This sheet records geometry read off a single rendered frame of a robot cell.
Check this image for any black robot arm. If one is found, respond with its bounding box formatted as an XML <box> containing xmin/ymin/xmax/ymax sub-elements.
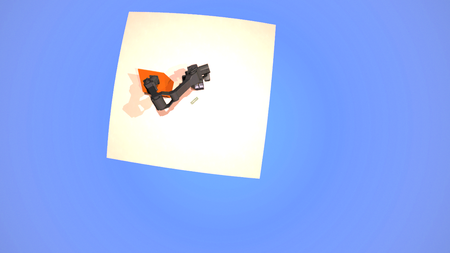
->
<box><xmin>143</xmin><ymin>64</ymin><xmax>210</xmax><ymax>111</ymax></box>

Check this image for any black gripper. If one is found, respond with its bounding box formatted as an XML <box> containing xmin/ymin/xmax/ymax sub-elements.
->
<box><xmin>182</xmin><ymin>73</ymin><xmax>210</xmax><ymax>83</ymax></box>

